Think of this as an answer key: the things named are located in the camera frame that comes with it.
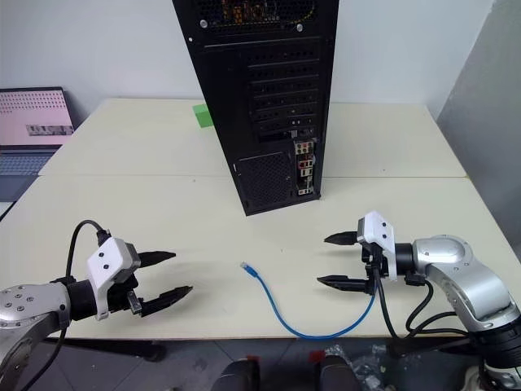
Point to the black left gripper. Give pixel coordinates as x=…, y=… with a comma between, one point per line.
x=120, y=299

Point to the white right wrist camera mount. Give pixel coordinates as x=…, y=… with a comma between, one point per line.
x=379, y=240

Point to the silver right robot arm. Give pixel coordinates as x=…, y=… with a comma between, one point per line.
x=460, y=273

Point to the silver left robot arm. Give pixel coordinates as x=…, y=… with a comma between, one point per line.
x=24, y=311

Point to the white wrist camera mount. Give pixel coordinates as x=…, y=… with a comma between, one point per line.
x=379, y=240
x=106, y=260

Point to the black computer tower case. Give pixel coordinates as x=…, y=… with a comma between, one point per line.
x=268, y=102

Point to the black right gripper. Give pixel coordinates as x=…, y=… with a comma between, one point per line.
x=372, y=264

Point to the open laptop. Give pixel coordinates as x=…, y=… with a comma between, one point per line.
x=28, y=134

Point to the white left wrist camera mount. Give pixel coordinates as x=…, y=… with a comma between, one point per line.
x=106, y=260

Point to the green block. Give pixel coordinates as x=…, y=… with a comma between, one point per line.
x=202, y=116

